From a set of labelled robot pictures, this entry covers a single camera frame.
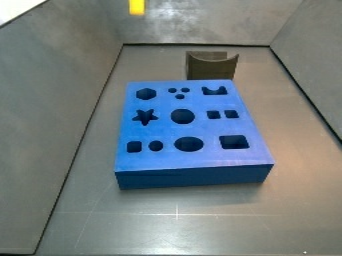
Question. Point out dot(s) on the yellow arch block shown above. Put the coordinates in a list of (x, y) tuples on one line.
[(136, 7)]

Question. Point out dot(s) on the black curved holder stand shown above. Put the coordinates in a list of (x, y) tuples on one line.
[(206, 65)]

